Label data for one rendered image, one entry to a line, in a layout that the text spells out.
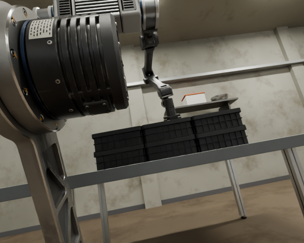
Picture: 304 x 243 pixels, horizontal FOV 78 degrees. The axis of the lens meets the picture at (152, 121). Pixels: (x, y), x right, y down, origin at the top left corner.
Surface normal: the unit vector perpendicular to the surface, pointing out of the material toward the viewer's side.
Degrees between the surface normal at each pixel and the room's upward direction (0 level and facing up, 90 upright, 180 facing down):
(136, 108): 90
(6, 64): 113
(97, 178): 90
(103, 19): 66
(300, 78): 90
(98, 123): 90
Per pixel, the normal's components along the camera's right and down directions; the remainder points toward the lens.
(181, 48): 0.05, -0.25
